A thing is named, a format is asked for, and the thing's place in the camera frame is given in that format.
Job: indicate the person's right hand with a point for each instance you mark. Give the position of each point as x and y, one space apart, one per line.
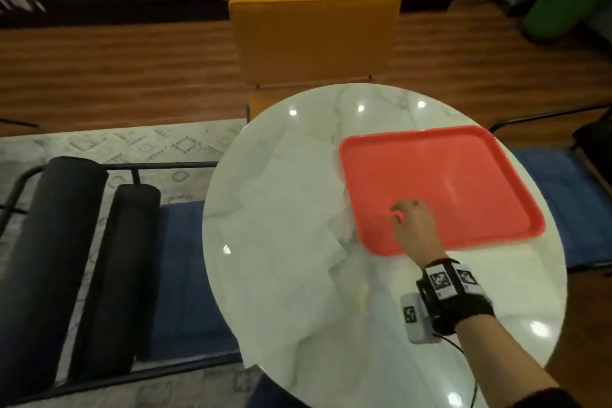
421 231

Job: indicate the red plastic tray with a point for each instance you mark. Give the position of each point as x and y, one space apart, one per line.
454 173

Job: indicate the pile of white paper napkins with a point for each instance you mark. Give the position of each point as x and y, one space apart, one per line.
287 207

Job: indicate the person's right forearm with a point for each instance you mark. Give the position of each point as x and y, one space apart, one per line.
507 360

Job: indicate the person's legs in blue jeans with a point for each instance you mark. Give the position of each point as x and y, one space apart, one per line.
272 395

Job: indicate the blue chair with black bolsters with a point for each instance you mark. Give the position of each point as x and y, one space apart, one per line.
569 202
48 254

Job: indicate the yellow upholstered chair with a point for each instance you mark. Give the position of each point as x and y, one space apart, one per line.
315 34

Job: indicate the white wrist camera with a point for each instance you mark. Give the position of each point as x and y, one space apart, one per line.
416 321

